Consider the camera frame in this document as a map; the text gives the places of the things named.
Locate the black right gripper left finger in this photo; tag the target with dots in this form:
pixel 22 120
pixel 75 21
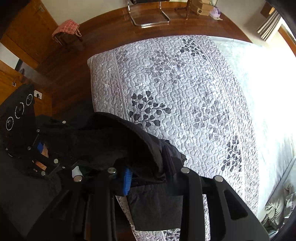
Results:
pixel 82 210

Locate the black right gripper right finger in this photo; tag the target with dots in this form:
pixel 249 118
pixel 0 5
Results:
pixel 229 217

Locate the black pants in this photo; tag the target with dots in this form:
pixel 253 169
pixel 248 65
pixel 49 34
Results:
pixel 101 142

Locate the person's left hand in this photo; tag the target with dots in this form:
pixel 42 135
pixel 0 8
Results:
pixel 42 159

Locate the grey pillow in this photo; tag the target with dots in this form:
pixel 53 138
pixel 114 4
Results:
pixel 281 204

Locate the wooden cabinet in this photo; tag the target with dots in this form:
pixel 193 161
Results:
pixel 12 80

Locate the stool with red plaid cloth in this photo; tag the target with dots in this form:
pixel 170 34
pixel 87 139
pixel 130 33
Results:
pixel 68 27

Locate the grey quilted floral bedspread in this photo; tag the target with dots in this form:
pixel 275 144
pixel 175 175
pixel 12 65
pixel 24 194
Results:
pixel 183 89

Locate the light blue bed sheet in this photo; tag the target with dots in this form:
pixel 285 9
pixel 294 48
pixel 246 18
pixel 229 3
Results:
pixel 266 75

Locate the striped curtain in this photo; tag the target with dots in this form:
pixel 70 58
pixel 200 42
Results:
pixel 270 26

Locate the purple small appliance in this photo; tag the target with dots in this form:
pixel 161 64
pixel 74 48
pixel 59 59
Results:
pixel 215 13

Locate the cardboard boxes stack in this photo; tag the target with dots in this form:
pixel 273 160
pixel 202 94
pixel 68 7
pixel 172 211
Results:
pixel 202 8

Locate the metal frame chair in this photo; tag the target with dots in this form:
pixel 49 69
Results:
pixel 145 14

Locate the wooden window frame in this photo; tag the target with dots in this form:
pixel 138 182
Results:
pixel 288 38

